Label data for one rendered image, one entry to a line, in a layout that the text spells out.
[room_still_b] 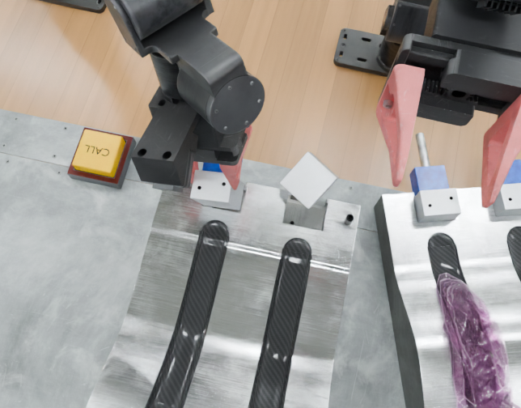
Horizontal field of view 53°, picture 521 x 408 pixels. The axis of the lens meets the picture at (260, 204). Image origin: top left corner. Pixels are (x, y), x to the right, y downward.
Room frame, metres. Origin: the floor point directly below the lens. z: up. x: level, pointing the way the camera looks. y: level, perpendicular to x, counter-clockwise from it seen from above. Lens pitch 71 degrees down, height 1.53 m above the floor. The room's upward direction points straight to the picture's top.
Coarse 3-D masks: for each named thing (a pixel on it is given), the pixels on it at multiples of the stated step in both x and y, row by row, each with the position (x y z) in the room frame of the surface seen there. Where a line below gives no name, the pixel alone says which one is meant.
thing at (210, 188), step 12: (204, 168) 0.25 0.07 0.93; (216, 168) 0.25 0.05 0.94; (204, 180) 0.23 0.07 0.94; (216, 180) 0.23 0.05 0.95; (192, 192) 0.22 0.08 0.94; (204, 192) 0.22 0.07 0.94; (216, 192) 0.22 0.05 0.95; (228, 192) 0.22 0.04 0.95; (240, 192) 0.23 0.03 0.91; (204, 204) 0.22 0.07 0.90; (216, 204) 0.21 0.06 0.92; (228, 204) 0.21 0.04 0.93; (240, 204) 0.22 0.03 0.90
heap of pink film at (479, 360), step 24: (456, 288) 0.11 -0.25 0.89; (456, 312) 0.08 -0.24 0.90; (480, 312) 0.08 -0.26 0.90; (456, 336) 0.05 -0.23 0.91; (480, 336) 0.05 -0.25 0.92; (456, 360) 0.02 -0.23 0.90; (480, 360) 0.02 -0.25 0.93; (504, 360) 0.02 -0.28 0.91; (456, 384) 0.00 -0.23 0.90; (480, 384) 0.00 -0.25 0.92; (504, 384) 0.00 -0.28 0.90
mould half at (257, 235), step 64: (256, 192) 0.24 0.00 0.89; (192, 256) 0.15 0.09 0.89; (256, 256) 0.15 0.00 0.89; (320, 256) 0.15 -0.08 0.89; (128, 320) 0.07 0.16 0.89; (256, 320) 0.07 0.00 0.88; (320, 320) 0.07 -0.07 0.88; (128, 384) 0.00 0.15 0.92; (192, 384) 0.00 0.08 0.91; (320, 384) 0.00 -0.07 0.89
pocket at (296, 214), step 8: (288, 200) 0.23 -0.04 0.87; (296, 200) 0.23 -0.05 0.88; (288, 208) 0.22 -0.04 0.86; (296, 208) 0.22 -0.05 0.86; (304, 208) 0.22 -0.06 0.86; (312, 208) 0.22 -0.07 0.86; (320, 208) 0.22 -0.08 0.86; (288, 216) 0.21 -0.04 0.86; (296, 216) 0.21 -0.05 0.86; (304, 216) 0.21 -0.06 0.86; (312, 216) 0.21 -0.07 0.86; (320, 216) 0.21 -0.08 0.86; (296, 224) 0.20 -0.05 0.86; (304, 224) 0.20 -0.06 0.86; (312, 224) 0.20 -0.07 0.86; (320, 224) 0.20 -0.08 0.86
